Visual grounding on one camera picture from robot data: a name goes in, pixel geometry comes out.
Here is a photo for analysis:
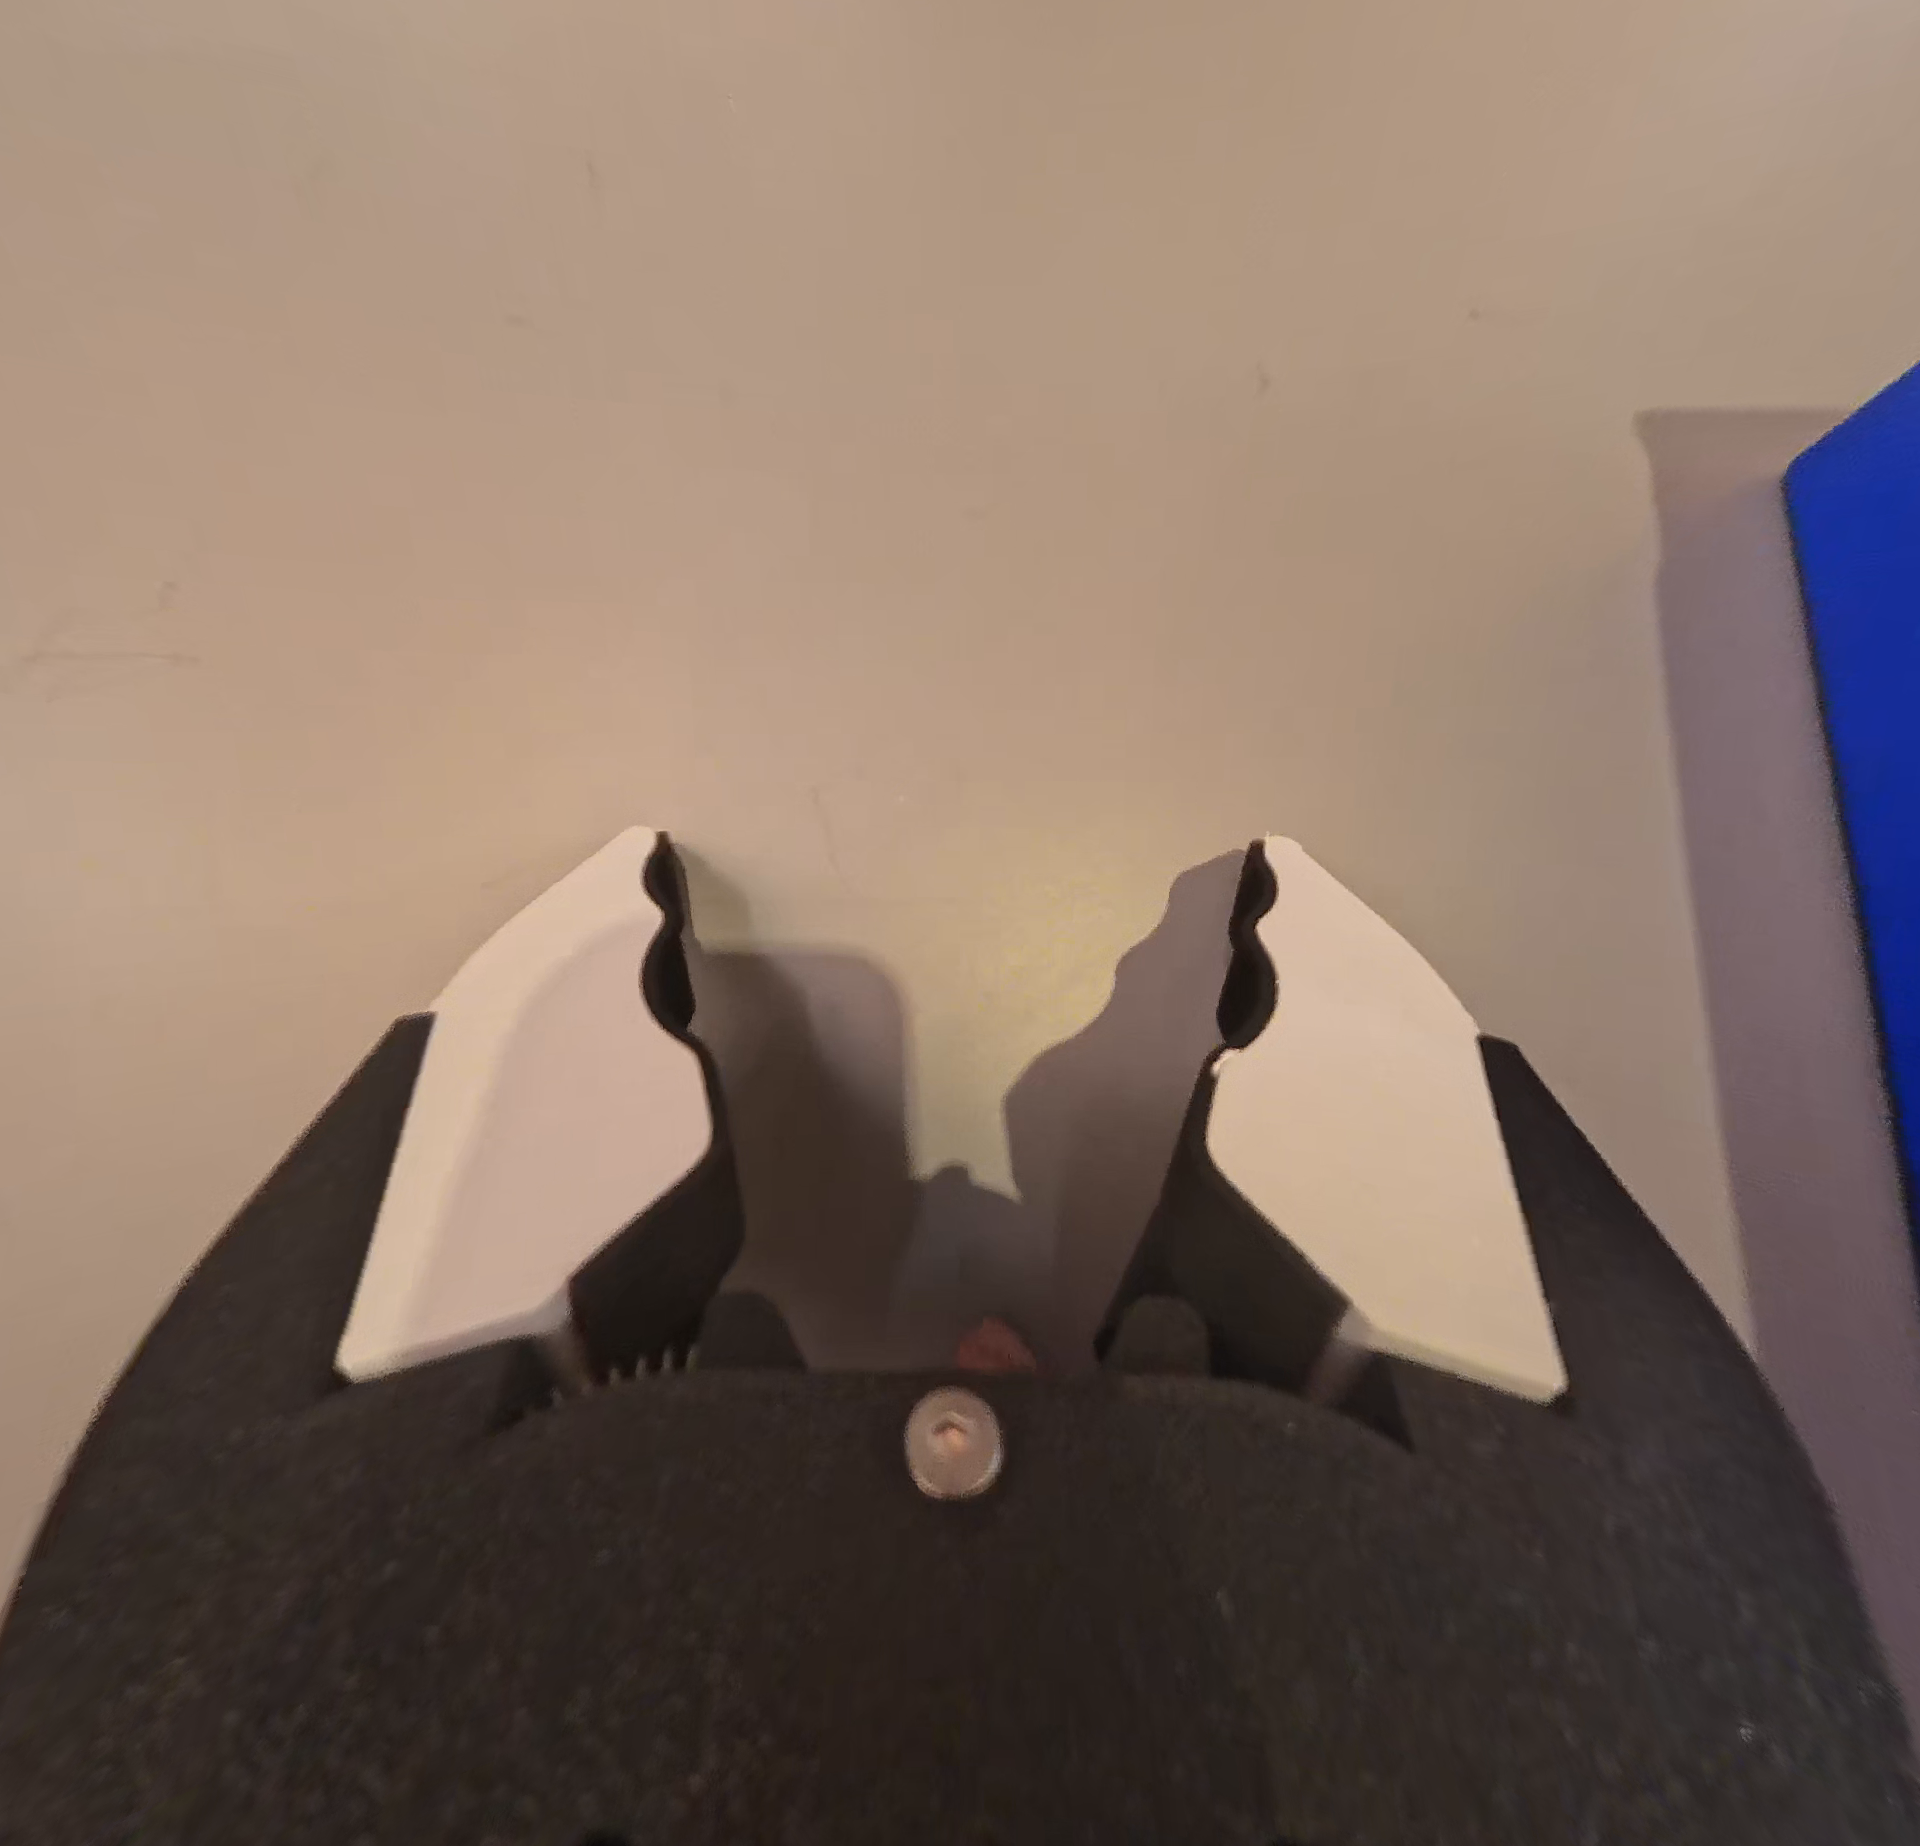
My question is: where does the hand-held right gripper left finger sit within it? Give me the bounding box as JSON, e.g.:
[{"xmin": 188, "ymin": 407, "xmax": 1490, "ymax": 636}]
[{"xmin": 332, "ymin": 826, "xmax": 748, "ymax": 1389}]

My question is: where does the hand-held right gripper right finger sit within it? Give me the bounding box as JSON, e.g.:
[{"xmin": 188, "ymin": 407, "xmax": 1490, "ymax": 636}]
[{"xmin": 1095, "ymin": 832, "xmax": 1573, "ymax": 1414}]

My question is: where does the blue plastic bin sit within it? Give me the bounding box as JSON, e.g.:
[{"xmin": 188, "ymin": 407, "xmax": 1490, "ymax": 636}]
[{"xmin": 1781, "ymin": 360, "xmax": 1920, "ymax": 1234}]

